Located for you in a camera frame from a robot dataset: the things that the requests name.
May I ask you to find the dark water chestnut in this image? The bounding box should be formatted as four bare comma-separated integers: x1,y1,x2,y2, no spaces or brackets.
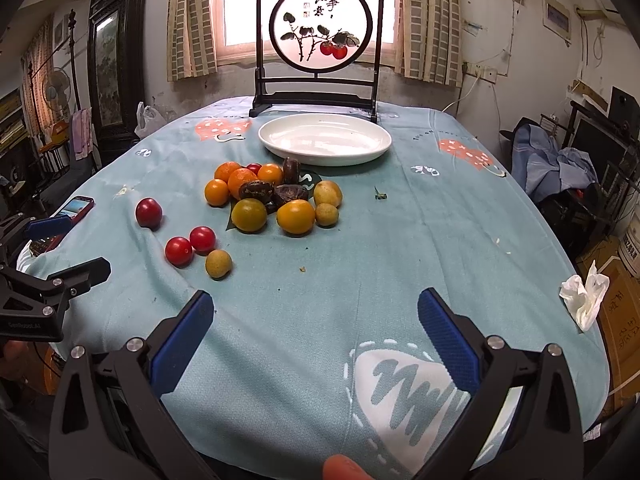
282,157,300,184
239,180,274,205
271,184,309,209

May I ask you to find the yellow speckled fruit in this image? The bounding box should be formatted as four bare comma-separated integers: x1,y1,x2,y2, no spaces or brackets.
314,180,343,208

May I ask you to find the right checkered curtain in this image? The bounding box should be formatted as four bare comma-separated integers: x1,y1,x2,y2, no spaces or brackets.
394,0,463,88

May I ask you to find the left checkered curtain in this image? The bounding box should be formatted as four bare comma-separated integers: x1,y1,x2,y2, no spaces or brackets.
167,0,217,82

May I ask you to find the green yellow tomato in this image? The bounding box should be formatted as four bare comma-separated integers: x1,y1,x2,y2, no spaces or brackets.
231,198,268,233

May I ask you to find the black metal shelf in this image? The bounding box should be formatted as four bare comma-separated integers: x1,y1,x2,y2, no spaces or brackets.
562,100,639,242

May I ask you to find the round orange fruit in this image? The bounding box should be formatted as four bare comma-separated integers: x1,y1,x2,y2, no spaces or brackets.
257,164,283,186

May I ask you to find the teal patterned tablecloth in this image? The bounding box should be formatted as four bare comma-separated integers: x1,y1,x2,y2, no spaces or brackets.
18,98,610,479

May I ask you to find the pink hanging cloth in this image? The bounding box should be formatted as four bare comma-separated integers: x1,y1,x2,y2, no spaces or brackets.
70,108,93,160

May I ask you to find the checkered curtain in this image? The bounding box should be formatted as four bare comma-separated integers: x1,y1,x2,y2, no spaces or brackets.
394,0,463,88
167,0,217,82

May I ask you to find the dark wooden cabinet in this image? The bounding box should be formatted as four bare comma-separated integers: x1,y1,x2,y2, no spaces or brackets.
88,0,145,166

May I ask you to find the crumpled white tissue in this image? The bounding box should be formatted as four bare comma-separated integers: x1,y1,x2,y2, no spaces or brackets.
559,261,611,333

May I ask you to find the blue clothes pile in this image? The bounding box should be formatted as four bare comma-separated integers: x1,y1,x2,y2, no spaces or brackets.
511,124,598,203

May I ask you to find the yellow orange tomato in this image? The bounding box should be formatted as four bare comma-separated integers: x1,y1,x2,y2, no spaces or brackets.
277,200,316,235

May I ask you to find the white plastic bag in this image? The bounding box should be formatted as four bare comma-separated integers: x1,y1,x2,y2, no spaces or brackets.
134,102,167,139

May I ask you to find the dark red cherry tomato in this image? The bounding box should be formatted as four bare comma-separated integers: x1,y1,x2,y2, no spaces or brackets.
134,197,163,230

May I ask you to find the white wall frame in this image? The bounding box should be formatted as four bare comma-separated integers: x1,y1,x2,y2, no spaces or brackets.
542,0,572,46

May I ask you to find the red smartphone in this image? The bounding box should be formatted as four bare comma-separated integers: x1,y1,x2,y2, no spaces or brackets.
27,195,94,257

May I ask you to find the white oval plate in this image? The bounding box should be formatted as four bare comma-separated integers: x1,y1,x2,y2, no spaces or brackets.
258,113,393,167

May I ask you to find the white plastic bucket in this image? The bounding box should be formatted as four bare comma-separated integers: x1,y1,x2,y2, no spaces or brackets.
618,208,640,278

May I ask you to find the standing fan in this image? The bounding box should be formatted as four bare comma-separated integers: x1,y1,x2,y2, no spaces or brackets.
41,67,70,122

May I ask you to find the small orange kumquat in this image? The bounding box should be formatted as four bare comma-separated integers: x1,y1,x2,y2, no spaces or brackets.
204,179,230,207

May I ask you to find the person's right hand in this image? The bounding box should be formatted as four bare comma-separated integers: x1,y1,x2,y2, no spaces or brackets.
322,454,373,480

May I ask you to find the green fruit stem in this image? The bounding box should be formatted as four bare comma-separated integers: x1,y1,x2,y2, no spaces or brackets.
374,187,387,200

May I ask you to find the large orange mandarin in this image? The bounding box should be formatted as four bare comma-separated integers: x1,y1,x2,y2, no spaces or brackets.
214,160,242,182

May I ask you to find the black framed decorative screen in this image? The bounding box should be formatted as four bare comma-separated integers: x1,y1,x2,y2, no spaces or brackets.
248,0,384,122

